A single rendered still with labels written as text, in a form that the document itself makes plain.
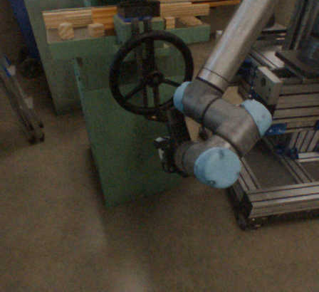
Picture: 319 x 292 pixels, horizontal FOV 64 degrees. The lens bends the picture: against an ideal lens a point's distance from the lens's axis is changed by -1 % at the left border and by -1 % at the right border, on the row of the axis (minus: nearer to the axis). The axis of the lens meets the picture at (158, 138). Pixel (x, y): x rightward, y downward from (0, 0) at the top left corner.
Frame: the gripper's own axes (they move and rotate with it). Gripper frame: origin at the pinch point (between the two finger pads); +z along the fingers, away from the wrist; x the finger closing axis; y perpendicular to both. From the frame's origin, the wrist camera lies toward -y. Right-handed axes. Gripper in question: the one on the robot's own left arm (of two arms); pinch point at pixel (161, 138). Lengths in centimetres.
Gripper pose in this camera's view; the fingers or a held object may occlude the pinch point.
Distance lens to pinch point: 78.8
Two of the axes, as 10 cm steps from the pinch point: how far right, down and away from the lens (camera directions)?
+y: 1.5, 9.8, 1.5
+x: 9.4, -1.9, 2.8
